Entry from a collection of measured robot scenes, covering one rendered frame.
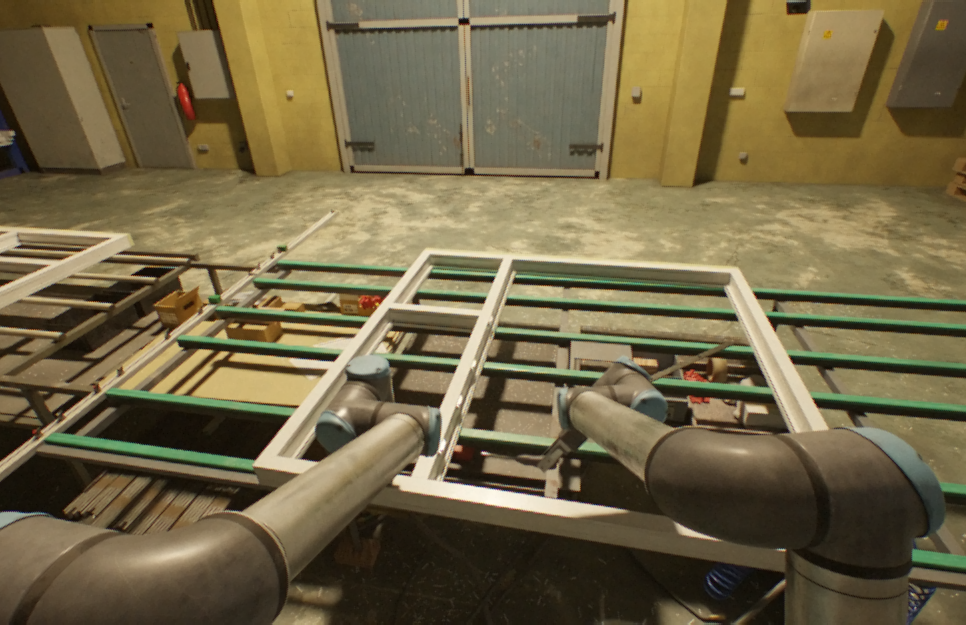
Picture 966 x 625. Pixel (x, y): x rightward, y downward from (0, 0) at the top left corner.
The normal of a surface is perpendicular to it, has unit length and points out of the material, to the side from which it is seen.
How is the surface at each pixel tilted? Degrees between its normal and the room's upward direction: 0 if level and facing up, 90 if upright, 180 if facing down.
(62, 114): 90
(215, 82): 90
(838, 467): 20
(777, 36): 90
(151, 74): 90
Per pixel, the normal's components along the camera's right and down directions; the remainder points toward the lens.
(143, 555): 0.18, -0.95
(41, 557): 0.00, -0.90
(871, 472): 0.03, -0.50
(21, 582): -0.07, -0.70
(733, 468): -0.52, -0.56
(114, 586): 0.26, -0.75
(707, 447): -0.44, -0.83
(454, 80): -0.18, 0.50
